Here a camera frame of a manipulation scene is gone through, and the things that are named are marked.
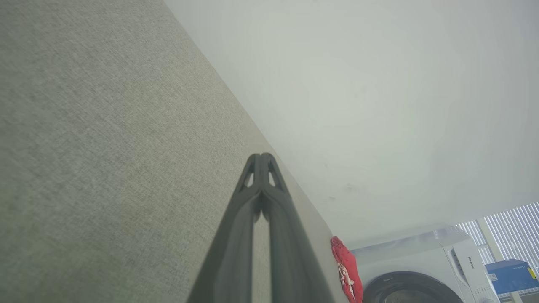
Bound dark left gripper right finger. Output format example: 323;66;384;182
260;152;335;303

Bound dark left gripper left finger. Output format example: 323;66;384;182
187;154;262;303

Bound red and white jersey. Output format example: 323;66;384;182
331;236;363;303

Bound dark round washing machine door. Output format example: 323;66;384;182
363;271;464;303

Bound white washing machine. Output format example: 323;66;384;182
352;227;502;303

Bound grey fabric sofa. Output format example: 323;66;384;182
0;0;350;303

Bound blue cardboard box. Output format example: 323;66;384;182
484;259;539;295

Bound white window blinds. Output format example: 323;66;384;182
457;202;539;303

